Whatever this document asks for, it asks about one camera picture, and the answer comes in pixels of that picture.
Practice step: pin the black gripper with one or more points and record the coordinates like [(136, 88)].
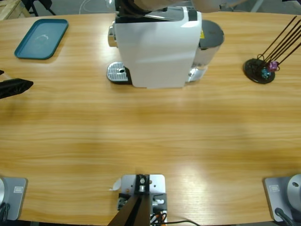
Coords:
[(129, 7)]

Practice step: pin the white capsule coffee machine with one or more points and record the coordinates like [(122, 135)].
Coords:
[(155, 54)]

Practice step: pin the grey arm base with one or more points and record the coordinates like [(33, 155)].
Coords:
[(282, 190), (16, 197)]

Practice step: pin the blue coffee capsule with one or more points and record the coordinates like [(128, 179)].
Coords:
[(265, 73)]

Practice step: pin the purple coffee capsule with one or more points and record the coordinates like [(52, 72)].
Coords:
[(274, 66)]

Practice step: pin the teal plastic tray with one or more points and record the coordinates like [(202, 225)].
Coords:
[(42, 37)]

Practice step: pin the black chair legs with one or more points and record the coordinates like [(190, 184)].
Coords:
[(40, 4)]

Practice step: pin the grey metal leg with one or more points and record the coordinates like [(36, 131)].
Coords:
[(256, 5)]

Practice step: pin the white tape tab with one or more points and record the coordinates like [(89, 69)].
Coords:
[(116, 184)]

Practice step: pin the black capsule holder with rods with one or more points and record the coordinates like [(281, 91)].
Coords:
[(255, 73)]

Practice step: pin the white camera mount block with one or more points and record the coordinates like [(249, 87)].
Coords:
[(156, 182)]

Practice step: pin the dark camera mount post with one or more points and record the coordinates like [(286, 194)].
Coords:
[(136, 212)]

